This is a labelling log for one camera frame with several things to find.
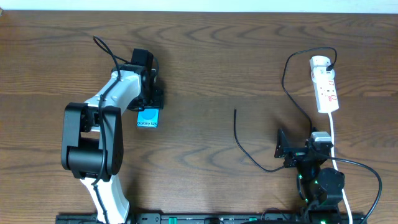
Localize blue Galaxy smartphone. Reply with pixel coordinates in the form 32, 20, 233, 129
136, 109, 159, 128

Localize black USB charging cable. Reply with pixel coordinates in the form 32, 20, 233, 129
233, 47, 338, 173

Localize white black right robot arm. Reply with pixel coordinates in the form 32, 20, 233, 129
274, 129, 345, 222

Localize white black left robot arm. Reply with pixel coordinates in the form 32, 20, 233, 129
61, 64, 163, 223

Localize white USB charger adapter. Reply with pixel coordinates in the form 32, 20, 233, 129
310, 55, 335, 83

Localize white power strip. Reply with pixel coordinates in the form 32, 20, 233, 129
311, 67, 339, 114

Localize white power strip cord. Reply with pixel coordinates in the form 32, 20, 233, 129
328, 112, 354, 224

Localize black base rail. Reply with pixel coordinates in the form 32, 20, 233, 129
55, 211, 349, 224

